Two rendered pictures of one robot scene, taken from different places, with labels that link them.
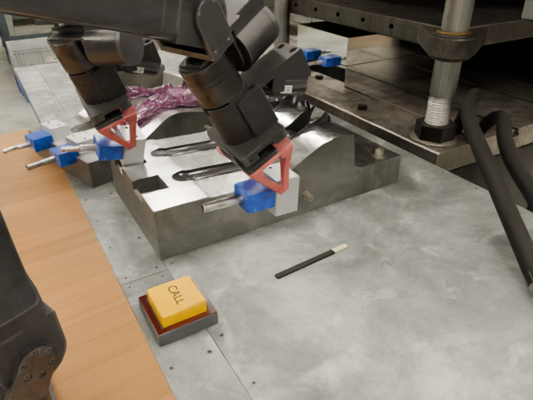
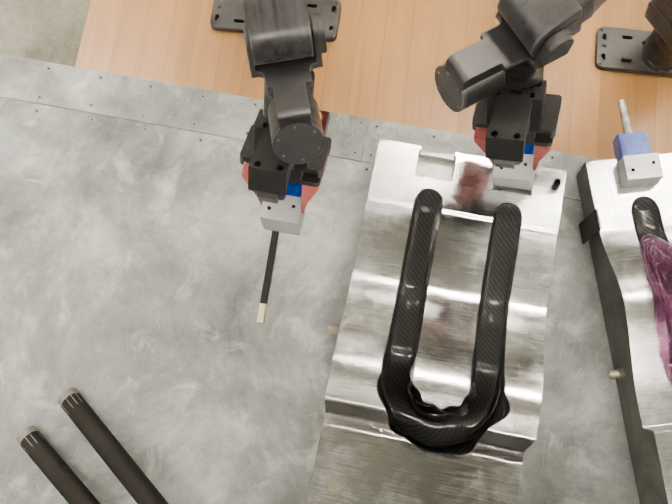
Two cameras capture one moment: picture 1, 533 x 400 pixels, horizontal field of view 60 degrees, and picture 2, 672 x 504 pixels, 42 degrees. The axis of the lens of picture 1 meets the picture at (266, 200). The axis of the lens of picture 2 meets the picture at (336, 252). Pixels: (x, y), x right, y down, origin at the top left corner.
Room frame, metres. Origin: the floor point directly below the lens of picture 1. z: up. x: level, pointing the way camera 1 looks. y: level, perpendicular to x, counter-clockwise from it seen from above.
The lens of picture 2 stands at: (0.89, -0.24, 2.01)
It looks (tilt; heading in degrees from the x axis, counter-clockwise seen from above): 73 degrees down; 136
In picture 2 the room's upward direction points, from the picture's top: 4 degrees counter-clockwise
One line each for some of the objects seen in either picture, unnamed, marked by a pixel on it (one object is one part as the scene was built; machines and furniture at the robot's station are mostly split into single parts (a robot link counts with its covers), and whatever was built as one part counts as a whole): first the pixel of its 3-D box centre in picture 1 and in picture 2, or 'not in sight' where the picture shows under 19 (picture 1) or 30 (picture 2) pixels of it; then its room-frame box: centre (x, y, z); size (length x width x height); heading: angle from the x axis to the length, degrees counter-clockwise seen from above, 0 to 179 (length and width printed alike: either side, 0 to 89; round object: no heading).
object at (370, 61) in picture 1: (376, 48); not in sight; (1.69, -0.39, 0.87); 0.50 x 0.27 x 0.17; 121
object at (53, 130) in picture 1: (34, 142); not in sight; (0.91, 0.49, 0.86); 0.13 x 0.05 x 0.05; 138
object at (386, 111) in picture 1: (380, 74); not in sight; (1.77, -0.43, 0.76); 1.30 x 0.84 x 0.07; 31
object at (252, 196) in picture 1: (247, 196); (290, 179); (0.54, 0.03, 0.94); 0.13 x 0.05 x 0.05; 121
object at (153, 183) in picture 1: (151, 194); (434, 168); (0.66, 0.19, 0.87); 0.05 x 0.05 x 0.04; 31
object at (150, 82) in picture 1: (128, 75); not in sight; (1.49, 0.45, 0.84); 0.20 x 0.15 x 0.07; 121
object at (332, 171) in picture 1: (258, 155); (441, 332); (0.81, 0.02, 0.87); 0.50 x 0.26 x 0.14; 121
